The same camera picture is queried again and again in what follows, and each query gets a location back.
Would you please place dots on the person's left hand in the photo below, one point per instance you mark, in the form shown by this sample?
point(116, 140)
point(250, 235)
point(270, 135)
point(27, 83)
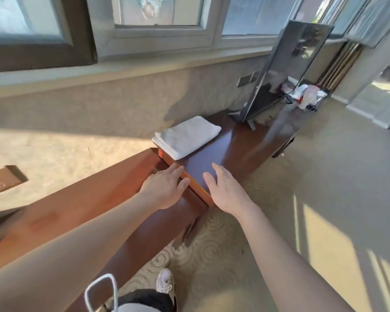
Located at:
point(162, 190)

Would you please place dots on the person's right hand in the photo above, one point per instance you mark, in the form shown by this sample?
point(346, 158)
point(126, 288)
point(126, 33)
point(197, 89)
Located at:
point(229, 196)

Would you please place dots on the person's left thumb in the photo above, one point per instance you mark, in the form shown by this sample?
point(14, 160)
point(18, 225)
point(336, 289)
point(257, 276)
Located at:
point(184, 185)

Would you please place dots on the person's right thumb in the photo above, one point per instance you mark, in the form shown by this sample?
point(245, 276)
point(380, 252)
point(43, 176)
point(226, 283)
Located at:
point(209, 181)

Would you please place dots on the person's right forearm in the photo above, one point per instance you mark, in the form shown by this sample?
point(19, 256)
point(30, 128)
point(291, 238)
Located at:
point(286, 269)

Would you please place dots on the person's left forearm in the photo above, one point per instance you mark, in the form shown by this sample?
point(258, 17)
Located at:
point(68, 250)

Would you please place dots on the low brown wooden cabinet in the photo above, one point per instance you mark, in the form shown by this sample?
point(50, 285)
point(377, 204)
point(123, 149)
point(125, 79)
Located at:
point(240, 146)

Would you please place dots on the white folded towel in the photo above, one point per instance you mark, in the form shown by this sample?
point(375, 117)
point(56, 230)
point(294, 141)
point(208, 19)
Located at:
point(187, 136)

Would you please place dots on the white shoe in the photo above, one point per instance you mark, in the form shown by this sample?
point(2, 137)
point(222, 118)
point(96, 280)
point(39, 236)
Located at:
point(165, 281)

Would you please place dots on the black trousers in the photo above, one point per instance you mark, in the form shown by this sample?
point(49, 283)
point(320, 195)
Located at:
point(146, 298)

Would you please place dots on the white and red plastic bag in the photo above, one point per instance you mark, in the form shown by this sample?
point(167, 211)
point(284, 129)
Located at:
point(308, 95)

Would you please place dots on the black flat screen television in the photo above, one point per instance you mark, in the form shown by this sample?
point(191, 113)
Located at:
point(286, 68)

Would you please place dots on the sheer grey curtain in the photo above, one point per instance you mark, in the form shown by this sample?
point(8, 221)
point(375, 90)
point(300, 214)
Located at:
point(373, 19)

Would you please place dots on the grey wall socket panel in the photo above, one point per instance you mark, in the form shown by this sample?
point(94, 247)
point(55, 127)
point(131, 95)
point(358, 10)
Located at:
point(246, 79)

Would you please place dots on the grey window frame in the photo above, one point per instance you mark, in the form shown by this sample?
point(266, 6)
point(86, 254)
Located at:
point(211, 32)

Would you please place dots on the brown wall socket panel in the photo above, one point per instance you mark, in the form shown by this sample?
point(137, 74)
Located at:
point(1, 180)

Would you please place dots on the dark brown window frame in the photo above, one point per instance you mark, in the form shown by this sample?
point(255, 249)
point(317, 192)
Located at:
point(78, 32)

